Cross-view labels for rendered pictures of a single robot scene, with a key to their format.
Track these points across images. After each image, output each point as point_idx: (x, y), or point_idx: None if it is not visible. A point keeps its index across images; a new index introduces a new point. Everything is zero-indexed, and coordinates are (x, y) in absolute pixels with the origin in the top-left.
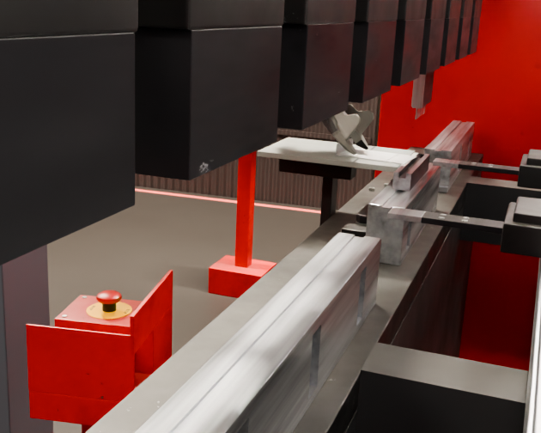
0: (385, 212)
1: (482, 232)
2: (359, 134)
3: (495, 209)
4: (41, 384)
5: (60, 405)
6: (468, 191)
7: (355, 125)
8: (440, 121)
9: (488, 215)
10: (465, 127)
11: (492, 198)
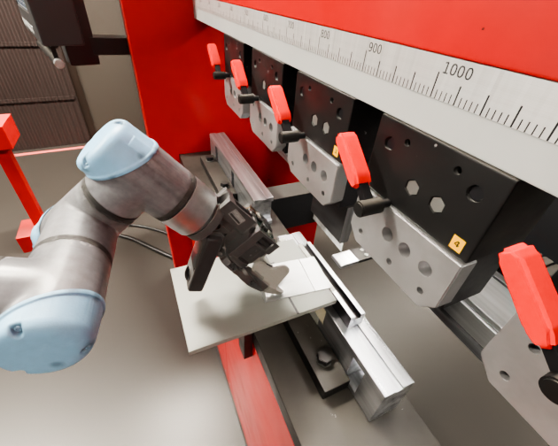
0: (398, 393)
1: None
2: (263, 258)
3: (285, 210)
4: None
5: None
6: None
7: (284, 275)
8: (196, 133)
9: (282, 214)
10: (229, 144)
11: (283, 204)
